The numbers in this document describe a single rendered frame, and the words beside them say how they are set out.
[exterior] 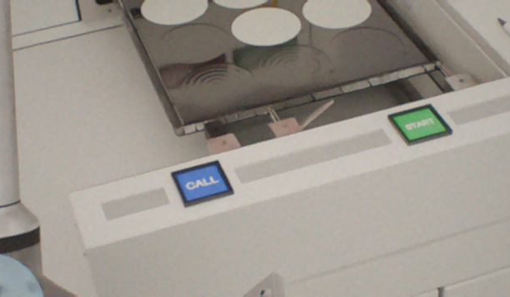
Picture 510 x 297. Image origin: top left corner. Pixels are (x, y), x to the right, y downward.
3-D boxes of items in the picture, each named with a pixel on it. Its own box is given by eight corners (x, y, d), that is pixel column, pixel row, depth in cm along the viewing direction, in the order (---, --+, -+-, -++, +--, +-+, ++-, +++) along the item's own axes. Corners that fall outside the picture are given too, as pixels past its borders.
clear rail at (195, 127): (173, 134, 128) (172, 124, 128) (440, 65, 137) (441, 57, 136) (176, 140, 127) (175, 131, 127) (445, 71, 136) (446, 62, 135)
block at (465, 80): (442, 95, 133) (444, 77, 131) (465, 89, 134) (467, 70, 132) (472, 129, 127) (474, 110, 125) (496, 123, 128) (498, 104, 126)
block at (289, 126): (269, 140, 128) (268, 122, 126) (294, 134, 128) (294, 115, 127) (291, 179, 122) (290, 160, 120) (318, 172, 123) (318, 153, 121)
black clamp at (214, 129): (205, 136, 129) (202, 120, 127) (221, 132, 129) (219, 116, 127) (213, 153, 126) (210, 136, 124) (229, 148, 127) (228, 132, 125)
